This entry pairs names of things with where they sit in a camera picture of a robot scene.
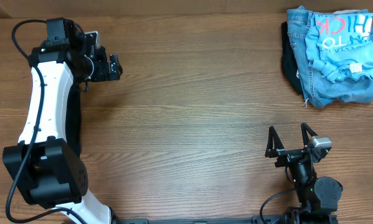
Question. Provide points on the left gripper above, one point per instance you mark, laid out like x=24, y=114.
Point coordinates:
x=103, y=74

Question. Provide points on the light blue t-shirt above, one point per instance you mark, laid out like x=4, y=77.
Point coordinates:
x=339, y=46

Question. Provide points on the black garment on left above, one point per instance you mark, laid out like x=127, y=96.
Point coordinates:
x=73, y=120

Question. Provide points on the blue denim shorts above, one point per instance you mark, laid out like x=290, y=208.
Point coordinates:
x=317, y=90

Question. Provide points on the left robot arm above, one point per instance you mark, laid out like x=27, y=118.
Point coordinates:
x=45, y=164

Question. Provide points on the black garment under shorts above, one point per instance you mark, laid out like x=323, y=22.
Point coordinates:
x=288, y=63

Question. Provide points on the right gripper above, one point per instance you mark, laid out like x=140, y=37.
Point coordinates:
x=288, y=155

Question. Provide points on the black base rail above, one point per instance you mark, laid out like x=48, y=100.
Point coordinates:
x=271, y=219

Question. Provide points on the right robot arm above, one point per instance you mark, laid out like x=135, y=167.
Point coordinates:
x=318, y=196

